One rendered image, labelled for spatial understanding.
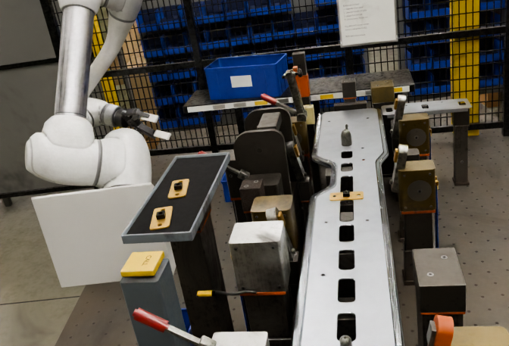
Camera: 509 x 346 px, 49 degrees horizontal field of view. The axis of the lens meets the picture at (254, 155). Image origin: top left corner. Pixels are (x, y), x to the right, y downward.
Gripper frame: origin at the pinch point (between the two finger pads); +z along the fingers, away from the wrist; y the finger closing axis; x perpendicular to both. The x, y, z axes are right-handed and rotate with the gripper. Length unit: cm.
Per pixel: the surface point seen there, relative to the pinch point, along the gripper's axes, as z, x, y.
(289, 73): 56, -13, -35
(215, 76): 14.7, -25.2, -4.8
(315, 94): 55, -29, 0
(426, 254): 109, 43, -68
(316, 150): 70, 7, -28
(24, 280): -99, 68, 100
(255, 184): 69, 35, -61
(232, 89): 22.2, -23.1, -0.7
